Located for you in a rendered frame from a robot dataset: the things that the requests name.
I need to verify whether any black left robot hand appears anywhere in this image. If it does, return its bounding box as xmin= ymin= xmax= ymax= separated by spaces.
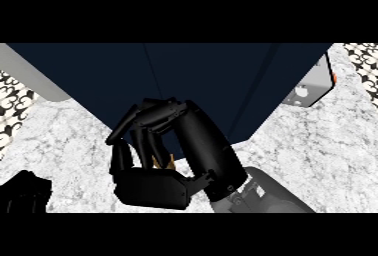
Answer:
xmin=0 ymin=169 xmax=55 ymax=214

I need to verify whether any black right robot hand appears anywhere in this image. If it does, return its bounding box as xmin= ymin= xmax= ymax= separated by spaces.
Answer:
xmin=104 ymin=96 xmax=250 ymax=211

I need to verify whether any small tan bottle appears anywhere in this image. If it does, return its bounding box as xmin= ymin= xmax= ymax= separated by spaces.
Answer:
xmin=151 ymin=153 xmax=179 ymax=171

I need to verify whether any large dark navy cabinet door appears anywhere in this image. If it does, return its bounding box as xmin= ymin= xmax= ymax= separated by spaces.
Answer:
xmin=6 ymin=42 xmax=335 ymax=160

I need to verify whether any pale grey cabinet panel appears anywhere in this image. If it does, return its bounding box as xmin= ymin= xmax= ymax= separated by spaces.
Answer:
xmin=0 ymin=43 xmax=74 ymax=103

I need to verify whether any grey appliance with orange trim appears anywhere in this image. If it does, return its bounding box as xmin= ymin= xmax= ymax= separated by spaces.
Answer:
xmin=281 ymin=53 xmax=340 ymax=109

